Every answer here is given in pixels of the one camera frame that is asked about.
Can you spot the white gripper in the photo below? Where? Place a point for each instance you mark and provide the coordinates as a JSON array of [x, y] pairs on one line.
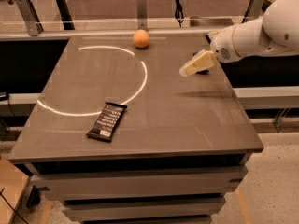
[[221, 47]]

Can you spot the blue rxbar wrapper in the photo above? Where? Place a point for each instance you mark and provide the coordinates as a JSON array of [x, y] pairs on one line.
[[203, 71]]

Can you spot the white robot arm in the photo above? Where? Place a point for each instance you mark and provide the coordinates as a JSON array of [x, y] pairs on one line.
[[274, 34]]

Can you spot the black rxbar wrapper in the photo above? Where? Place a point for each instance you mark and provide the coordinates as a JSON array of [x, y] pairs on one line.
[[107, 122]]

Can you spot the orange fruit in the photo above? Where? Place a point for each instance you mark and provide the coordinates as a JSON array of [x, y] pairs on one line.
[[141, 38]]

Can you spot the grey table drawer unit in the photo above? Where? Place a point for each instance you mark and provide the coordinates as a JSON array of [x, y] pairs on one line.
[[154, 196]]

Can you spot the wooden box at left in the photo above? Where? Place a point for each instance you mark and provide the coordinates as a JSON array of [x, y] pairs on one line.
[[12, 185]]

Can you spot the clear acrylic barrier rail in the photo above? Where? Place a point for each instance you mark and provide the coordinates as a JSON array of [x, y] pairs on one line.
[[213, 22]]

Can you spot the right metal bracket post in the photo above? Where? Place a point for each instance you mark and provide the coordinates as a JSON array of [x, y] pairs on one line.
[[253, 11]]

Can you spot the metal bracket post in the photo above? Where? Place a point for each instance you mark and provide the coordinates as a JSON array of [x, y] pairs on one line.
[[31, 20], [141, 9], [253, 11]]

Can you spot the middle metal bracket post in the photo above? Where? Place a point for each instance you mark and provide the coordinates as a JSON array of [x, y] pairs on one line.
[[141, 9]]

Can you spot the left metal bracket post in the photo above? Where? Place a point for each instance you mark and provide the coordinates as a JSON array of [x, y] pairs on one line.
[[31, 20]]

